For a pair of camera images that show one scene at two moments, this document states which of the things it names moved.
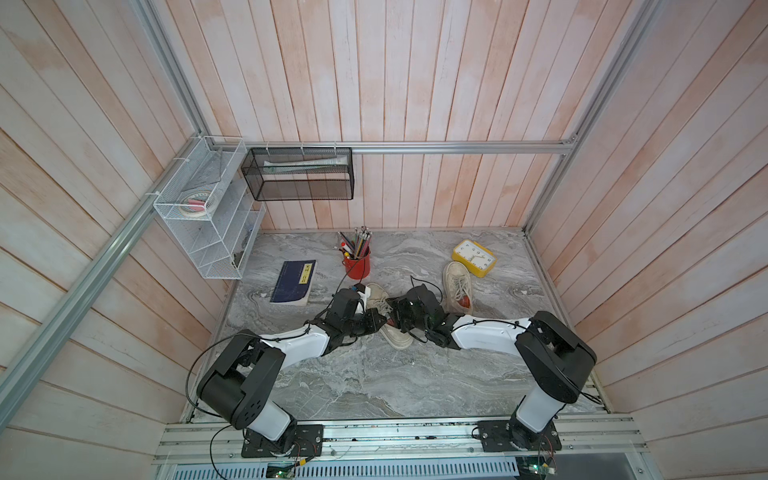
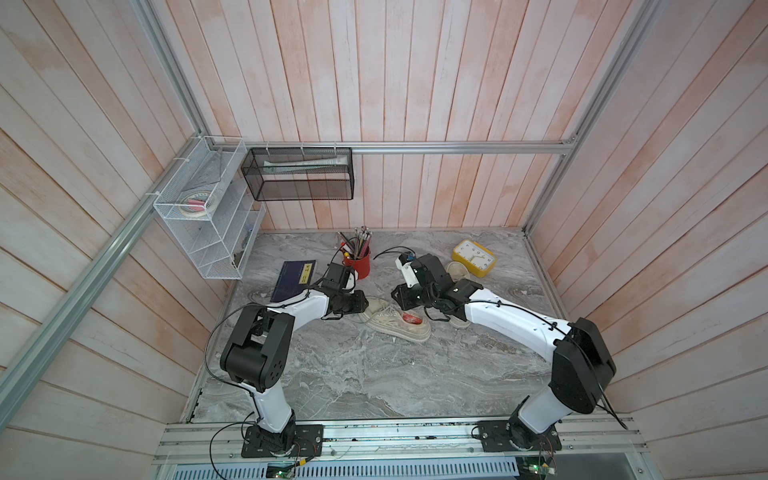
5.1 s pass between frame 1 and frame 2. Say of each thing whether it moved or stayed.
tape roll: stayed
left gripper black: moved
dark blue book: stayed
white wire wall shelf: stayed
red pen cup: stayed
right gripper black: moved
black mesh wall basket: stayed
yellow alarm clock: stayed
